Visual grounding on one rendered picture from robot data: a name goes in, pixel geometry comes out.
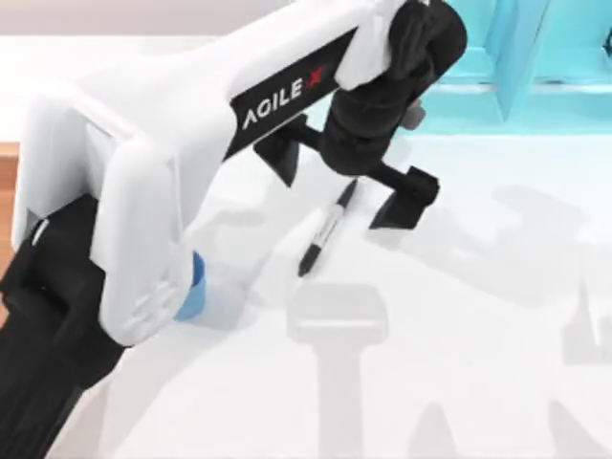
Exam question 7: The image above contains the pale grey rounded box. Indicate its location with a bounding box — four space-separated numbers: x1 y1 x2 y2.
404 98 427 131

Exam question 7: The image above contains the black marker pen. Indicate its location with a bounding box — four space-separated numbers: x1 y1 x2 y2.
296 179 358 278

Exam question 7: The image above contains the blue cup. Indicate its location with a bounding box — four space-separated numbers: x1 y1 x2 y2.
175 250 208 322

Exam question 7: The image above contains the light blue rack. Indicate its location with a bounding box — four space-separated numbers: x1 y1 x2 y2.
431 0 612 127

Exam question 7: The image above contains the wooden furniture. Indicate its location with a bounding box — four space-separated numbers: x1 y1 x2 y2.
0 141 23 203

